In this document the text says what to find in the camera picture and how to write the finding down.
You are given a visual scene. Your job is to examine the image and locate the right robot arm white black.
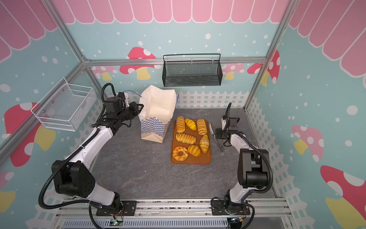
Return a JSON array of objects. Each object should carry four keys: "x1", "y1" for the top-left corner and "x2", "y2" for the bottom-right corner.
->
[{"x1": 211, "y1": 103, "x2": 274, "y2": 216}]

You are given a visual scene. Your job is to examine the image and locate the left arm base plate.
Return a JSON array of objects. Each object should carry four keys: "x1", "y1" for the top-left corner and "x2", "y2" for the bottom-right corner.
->
[{"x1": 96, "y1": 200, "x2": 137, "y2": 216}]

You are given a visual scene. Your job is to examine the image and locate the long striped fake baguette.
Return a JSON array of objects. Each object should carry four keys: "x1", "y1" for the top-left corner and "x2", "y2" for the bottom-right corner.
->
[{"x1": 199, "y1": 134, "x2": 210, "y2": 153}]

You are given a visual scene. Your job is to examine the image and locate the white mesh wall basket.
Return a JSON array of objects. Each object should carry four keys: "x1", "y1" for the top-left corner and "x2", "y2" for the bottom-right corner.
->
[{"x1": 31, "y1": 78, "x2": 97, "y2": 132}]

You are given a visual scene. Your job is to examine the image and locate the black mesh wall basket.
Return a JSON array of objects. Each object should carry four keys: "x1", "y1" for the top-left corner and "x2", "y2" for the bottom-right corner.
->
[{"x1": 162, "y1": 53, "x2": 223, "y2": 87}]

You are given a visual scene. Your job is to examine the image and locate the ridged yellow fake bread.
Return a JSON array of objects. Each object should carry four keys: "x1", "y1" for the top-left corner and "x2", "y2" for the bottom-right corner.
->
[{"x1": 176, "y1": 116, "x2": 185, "y2": 133}]

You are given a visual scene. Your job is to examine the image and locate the yellow fake bread roll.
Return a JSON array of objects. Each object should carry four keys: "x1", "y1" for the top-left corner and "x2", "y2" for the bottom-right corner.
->
[{"x1": 197, "y1": 119, "x2": 208, "y2": 135}]

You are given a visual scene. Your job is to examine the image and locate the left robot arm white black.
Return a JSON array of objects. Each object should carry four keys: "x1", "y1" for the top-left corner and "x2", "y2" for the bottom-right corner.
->
[{"x1": 38, "y1": 83, "x2": 144, "y2": 215}]

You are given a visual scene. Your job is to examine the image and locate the small striped yellow bun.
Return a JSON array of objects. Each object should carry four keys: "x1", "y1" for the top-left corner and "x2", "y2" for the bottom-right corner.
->
[{"x1": 188, "y1": 145, "x2": 201, "y2": 157}]

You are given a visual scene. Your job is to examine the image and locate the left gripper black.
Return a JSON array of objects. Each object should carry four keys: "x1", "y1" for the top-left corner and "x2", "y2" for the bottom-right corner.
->
[{"x1": 117, "y1": 101, "x2": 144, "y2": 122}]

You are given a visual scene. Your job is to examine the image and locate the yellow fake croissant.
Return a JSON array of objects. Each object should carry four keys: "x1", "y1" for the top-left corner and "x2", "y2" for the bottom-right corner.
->
[{"x1": 185, "y1": 118, "x2": 197, "y2": 131}]

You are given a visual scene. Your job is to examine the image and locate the white steel kitchen tongs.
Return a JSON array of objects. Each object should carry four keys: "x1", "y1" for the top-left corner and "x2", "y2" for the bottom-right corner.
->
[{"x1": 209, "y1": 123, "x2": 224, "y2": 156}]

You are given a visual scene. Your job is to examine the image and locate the checkered paper bag blue handles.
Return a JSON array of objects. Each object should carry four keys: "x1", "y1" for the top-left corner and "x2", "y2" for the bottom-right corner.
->
[{"x1": 138, "y1": 85, "x2": 178, "y2": 143}]

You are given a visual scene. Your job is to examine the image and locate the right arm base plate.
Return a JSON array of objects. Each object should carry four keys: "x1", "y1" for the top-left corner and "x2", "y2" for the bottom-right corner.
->
[{"x1": 211, "y1": 198, "x2": 251, "y2": 216}]

